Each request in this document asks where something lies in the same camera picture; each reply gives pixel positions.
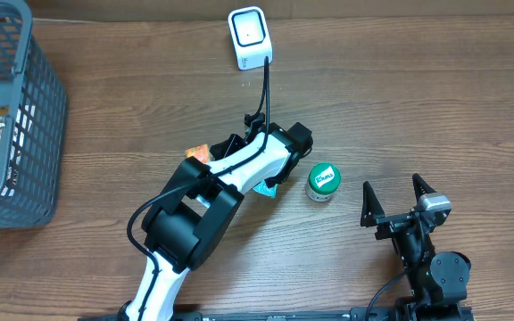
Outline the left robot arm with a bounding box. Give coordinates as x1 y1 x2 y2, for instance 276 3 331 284
116 114 313 320

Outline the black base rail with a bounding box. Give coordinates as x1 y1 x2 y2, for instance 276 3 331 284
78 306 476 321

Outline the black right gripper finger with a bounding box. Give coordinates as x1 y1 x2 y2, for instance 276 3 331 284
361 181 385 227
412 173 435 201

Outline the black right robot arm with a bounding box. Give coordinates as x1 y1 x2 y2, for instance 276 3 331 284
354 174 474 321

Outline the teal snack pouch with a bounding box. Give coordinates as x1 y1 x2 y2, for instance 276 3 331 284
253 180 278 199

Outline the white barcode scanner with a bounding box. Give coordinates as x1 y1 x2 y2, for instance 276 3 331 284
228 6 273 70

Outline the green lidded jar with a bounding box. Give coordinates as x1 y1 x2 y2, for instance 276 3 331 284
305 162 342 202

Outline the grey plastic mesh basket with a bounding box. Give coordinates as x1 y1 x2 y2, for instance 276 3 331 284
0 0 68 228

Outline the small orange box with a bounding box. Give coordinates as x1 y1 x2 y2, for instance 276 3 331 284
186 144 211 164

